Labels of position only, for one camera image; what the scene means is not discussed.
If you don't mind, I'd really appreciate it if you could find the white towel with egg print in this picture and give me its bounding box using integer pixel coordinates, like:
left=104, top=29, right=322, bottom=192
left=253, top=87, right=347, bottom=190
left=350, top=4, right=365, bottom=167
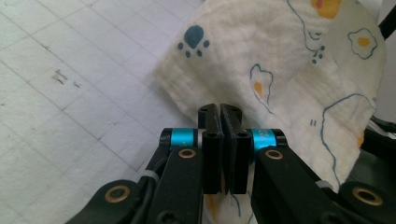
left=152, top=0, right=387, bottom=224

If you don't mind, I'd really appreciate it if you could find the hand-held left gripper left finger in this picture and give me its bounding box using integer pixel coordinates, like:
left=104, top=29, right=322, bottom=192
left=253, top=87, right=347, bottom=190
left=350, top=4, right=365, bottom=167
left=197, top=103, right=225, bottom=195

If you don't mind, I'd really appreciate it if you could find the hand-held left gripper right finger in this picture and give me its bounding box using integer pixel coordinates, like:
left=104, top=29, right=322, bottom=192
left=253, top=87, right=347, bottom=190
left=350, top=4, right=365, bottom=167
left=219, top=103, right=252, bottom=196

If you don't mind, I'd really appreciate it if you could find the black bar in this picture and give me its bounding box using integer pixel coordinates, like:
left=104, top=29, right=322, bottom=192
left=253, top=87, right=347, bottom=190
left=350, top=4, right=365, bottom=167
left=377, top=4, right=396, bottom=41

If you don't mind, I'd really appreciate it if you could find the dark object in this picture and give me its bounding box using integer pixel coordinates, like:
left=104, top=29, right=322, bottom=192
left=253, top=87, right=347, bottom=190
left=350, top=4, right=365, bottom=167
left=361, top=115, right=396, bottom=162

